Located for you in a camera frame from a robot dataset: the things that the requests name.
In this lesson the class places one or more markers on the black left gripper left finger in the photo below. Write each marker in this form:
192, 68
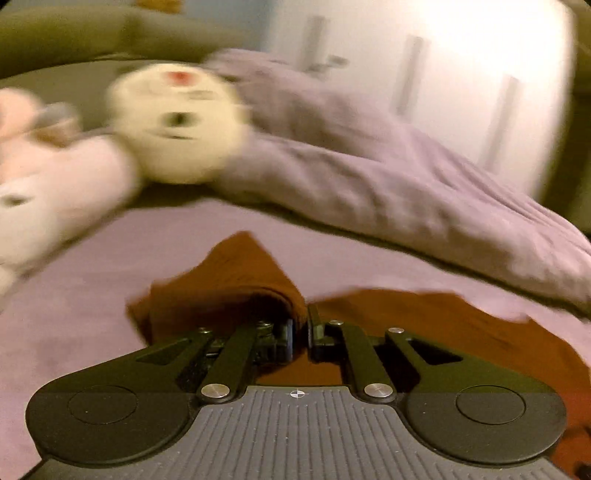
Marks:
128, 408

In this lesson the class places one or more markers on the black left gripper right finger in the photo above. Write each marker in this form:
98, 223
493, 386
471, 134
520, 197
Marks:
459, 405

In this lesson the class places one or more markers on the rust orange knit garment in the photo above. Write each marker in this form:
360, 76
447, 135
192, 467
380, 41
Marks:
239, 274

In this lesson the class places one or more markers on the lilac bed sheet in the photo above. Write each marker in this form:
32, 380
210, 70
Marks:
71, 314

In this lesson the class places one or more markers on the pink unicorn plush toy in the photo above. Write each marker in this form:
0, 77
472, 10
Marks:
57, 182

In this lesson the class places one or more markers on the cream round-head plush doll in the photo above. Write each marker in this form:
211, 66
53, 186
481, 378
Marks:
182, 123

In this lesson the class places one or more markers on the rolled lilac duvet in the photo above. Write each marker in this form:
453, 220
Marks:
344, 161

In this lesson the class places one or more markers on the white wardrobe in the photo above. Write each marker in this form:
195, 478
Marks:
488, 79

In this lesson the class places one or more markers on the olive green upholstered headboard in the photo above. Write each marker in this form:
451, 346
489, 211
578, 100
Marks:
72, 53

